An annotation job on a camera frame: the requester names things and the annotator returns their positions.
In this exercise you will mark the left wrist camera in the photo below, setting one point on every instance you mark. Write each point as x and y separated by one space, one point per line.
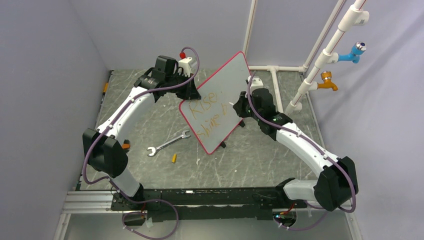
186 65

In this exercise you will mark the white floor pipe frame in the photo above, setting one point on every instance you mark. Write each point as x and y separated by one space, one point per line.
285 82

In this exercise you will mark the blue tap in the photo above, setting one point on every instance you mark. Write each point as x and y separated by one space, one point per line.
354 56

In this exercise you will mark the white corner pipe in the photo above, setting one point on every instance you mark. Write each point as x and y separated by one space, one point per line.
249 26

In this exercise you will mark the silver combination wrench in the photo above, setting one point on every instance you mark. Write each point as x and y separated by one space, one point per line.
154 150

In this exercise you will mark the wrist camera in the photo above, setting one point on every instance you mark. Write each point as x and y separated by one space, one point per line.
186 65
256 83

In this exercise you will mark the orange tap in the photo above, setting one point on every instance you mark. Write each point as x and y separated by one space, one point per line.
326 77

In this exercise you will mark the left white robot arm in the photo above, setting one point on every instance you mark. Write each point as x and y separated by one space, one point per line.
103 146

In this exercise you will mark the white pipe with taps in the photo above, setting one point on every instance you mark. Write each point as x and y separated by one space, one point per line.
354 16

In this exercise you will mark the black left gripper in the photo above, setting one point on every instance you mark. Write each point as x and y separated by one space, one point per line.
191 92

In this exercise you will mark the yellow marker cap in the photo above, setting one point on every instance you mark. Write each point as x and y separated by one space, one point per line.
174 158

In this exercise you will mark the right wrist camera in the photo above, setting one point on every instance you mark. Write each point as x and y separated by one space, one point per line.
256 83

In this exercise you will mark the orange black brush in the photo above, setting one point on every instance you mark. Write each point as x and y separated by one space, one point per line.
126 145

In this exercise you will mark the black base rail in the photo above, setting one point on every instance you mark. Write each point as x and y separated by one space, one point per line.
260 203

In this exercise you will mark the red-framed whiteboard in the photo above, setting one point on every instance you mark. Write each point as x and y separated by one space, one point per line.
212 119

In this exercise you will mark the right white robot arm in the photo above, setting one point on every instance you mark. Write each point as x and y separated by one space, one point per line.
336 181

